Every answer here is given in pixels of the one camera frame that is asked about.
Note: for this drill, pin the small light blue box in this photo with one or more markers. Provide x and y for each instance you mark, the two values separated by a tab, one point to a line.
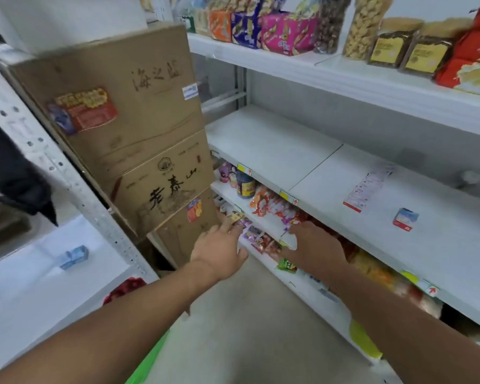
74	257

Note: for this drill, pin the person's right fingers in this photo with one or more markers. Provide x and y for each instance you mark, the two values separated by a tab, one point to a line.
298	237

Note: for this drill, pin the white and red sachet strip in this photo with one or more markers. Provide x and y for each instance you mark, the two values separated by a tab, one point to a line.
367	187

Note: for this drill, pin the small red and blue box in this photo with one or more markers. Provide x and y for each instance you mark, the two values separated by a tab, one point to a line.
404	219

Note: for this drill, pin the pink snack box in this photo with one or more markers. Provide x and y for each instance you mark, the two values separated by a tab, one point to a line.
288	33

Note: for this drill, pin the small brown cardboard box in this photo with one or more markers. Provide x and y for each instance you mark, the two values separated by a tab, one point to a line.
184	231

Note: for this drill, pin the small green snack packet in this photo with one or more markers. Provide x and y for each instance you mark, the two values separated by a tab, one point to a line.
287	266

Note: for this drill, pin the white metal shelving unit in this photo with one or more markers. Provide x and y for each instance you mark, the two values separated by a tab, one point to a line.
384	195

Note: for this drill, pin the brown packet with yellow label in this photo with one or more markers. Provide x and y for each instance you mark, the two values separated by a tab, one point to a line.
392	45
430	51

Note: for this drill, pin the person's right forearm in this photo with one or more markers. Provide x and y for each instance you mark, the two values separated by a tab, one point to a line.
408	339

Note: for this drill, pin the purple snack box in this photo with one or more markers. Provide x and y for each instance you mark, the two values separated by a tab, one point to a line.
246	29

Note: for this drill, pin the dark red packet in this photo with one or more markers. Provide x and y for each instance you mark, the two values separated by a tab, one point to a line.
124	288

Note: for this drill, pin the yellow shelf price tag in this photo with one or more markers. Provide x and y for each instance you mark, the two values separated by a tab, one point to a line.
420	283
288	197
244	169

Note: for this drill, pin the person's left forearm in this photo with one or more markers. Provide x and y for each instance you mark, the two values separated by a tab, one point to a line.
104	339

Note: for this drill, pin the person's left hand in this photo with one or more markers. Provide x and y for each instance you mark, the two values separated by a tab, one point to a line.
216	251

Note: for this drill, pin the white perforated metal rack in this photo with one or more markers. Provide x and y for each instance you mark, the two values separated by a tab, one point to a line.
60	167

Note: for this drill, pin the green plastic bag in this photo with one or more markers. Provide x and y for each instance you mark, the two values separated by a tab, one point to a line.
148	361

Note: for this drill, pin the yellow-green round tag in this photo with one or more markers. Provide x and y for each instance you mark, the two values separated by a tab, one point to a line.
364	339

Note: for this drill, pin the orange snack box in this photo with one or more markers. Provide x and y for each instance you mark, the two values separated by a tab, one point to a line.
220	25

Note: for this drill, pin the large brown cardboard box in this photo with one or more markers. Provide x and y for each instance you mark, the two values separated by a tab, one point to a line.
116	99

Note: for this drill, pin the person's right hand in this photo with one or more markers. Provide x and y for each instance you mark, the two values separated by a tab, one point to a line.
318	251

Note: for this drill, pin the blue jar with yellow label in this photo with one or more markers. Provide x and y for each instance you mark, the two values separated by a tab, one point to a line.
245	185

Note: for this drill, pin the person's left fingers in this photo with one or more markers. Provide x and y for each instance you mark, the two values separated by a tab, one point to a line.
228	227

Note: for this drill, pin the stack of red snack packets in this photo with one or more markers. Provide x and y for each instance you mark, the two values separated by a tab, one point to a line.
472	55

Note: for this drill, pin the row of colourful snack packets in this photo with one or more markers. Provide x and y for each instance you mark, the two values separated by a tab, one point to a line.
272	211

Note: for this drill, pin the cardboard box with black characters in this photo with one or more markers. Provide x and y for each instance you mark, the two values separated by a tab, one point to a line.
164	183

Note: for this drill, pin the clear bag of brown nuts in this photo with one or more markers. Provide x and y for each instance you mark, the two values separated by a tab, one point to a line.
330	23

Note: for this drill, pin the black cloth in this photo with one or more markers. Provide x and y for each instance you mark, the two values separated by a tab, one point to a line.
12	167

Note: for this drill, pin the clear bag of beige snacks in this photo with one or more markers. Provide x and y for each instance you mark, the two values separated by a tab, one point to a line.
364	27

